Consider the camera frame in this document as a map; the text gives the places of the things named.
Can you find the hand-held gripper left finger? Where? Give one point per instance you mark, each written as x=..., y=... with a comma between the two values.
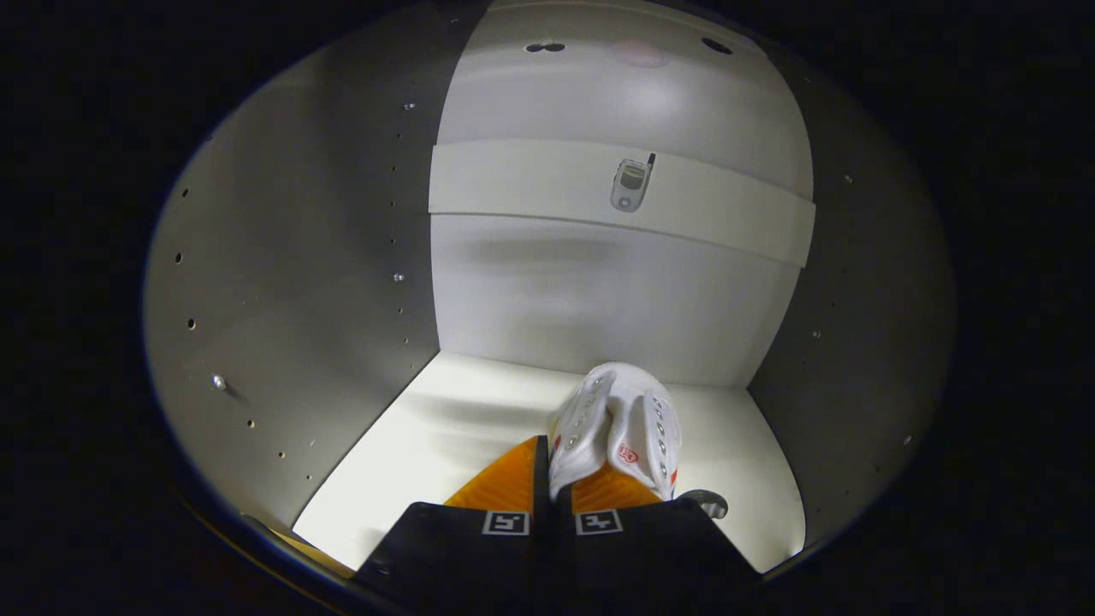
x=462, y=547

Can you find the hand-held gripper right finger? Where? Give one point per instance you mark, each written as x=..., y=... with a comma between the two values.
x=650, y=547

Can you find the white shoe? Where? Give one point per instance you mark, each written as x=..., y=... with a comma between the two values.
x=599, y=411

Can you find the grey shoe cabinet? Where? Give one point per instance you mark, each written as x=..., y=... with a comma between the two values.
x=547, y=291

